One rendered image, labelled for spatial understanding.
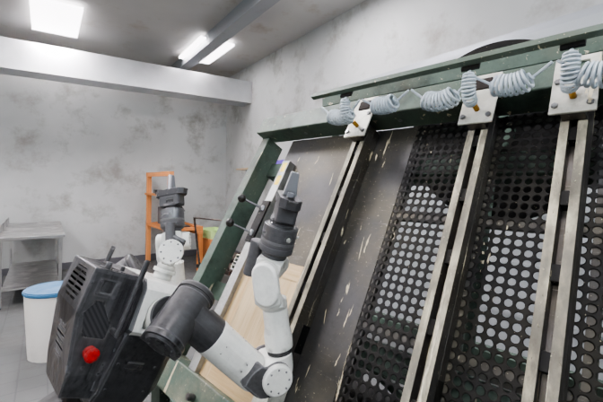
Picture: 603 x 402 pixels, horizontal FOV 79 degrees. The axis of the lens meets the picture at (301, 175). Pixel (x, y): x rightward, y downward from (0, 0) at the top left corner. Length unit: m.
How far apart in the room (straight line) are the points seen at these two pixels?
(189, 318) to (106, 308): 0.21
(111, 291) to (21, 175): 7.10
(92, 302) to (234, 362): 0.35
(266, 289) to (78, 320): 0.42
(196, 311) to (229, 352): 0.13
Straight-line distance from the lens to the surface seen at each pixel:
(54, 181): 8.05
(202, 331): 0.93
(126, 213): 8.19
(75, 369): 1.05
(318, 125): 1.66
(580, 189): 1.06
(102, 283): 1.00
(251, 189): 1.88
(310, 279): 1.26
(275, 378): 1.01
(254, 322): 1.47
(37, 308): 4.16
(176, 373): 1.69
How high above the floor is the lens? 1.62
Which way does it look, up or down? 1 degrees up
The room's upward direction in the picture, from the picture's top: straight up
